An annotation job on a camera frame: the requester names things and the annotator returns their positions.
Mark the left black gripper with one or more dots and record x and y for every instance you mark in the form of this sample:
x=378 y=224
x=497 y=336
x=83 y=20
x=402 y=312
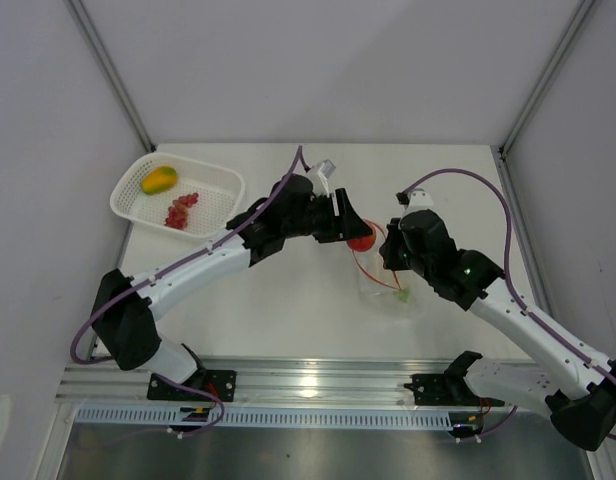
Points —
x=346 y=226

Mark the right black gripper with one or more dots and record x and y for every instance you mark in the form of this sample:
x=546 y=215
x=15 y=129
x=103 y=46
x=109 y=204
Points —
x=387 y=250

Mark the red toy tomato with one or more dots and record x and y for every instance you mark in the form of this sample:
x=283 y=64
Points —
x=364 y=244

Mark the clear red zip bag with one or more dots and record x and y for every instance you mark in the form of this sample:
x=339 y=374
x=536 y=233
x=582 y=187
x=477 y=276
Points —
x=371 y=272

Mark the green white toy cabbage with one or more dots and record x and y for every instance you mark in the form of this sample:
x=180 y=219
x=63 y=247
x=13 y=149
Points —
x=394 y=294

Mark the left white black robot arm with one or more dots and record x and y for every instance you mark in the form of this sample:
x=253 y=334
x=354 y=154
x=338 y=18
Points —
x=127 y=308

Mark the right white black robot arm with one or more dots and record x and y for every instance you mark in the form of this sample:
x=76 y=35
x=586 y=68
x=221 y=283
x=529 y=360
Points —
x=576 y=387

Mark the white perforated plastic basket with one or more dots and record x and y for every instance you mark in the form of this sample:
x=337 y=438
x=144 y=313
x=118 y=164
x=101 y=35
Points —
x=218 y=191

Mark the red toy grape bunch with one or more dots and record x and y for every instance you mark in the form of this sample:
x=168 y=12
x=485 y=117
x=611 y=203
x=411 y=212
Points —
x=178 y=211

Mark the yellow green toy mango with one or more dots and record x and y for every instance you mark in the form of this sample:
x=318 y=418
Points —
x=159 y=180

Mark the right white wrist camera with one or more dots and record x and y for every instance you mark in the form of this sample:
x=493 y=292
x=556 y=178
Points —
x=415 y=199

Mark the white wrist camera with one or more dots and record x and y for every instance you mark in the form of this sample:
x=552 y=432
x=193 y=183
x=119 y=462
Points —
x=319 y=175
x=415 y=199

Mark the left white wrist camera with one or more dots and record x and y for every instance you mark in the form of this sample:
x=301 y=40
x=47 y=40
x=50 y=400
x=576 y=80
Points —
x=319 y=175

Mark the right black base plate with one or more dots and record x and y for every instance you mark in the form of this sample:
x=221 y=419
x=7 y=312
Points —
x=442 y=390

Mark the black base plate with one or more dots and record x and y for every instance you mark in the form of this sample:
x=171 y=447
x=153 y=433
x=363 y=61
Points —
x=442 y=390
x=219 y=383

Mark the aluminium mounting rail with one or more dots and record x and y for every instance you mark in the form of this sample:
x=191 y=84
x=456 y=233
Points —
x=261 y=382

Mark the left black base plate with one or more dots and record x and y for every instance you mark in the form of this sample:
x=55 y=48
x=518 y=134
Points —
x=219 y=383

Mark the white slotted cable duct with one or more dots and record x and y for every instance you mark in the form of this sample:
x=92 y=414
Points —
x=401 y=419

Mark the right aluminium frame post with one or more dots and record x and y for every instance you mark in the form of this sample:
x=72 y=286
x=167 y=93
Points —
x=564 y=47

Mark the aluminium frame post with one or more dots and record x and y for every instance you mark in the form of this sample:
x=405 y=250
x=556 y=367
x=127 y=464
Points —
x=564 y=47
x=95 y=43

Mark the left aluminium frame post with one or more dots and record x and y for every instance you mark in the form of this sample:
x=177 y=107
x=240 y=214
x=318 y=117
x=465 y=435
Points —
x=95 y=43

